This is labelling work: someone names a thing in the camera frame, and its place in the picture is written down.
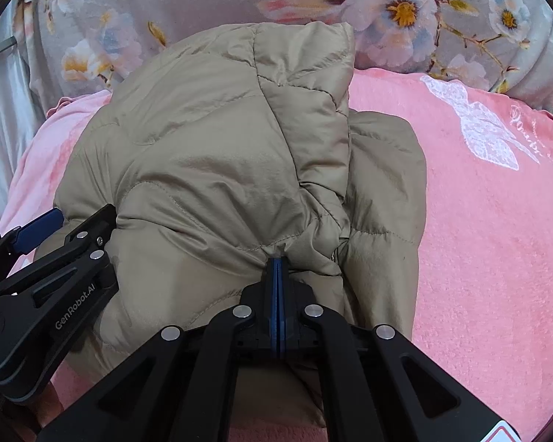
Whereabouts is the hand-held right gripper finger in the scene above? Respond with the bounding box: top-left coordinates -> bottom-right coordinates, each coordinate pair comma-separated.
279,259 -> 503,442
36,259 -> 279,442

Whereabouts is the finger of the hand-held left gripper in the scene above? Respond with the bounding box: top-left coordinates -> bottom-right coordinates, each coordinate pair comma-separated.
0,208 -> 64,272
0,203 -> 119,288

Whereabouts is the beige quilted puffer jacket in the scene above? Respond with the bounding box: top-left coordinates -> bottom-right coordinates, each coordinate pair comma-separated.
34,21 -> 427,429

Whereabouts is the person's left hand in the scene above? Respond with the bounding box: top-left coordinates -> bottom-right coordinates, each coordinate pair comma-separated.
25,375 -> 71,431

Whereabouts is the pale grey satin sheet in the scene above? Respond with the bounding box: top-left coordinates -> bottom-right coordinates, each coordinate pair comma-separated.
0,7 -> 44,238

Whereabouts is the pink blanket with white bow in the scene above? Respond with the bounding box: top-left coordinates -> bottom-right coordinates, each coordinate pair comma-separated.
0,67 -> 553,442

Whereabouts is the grey floral blanket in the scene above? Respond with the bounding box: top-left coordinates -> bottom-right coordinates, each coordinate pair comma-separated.
9,0 -> 553,125

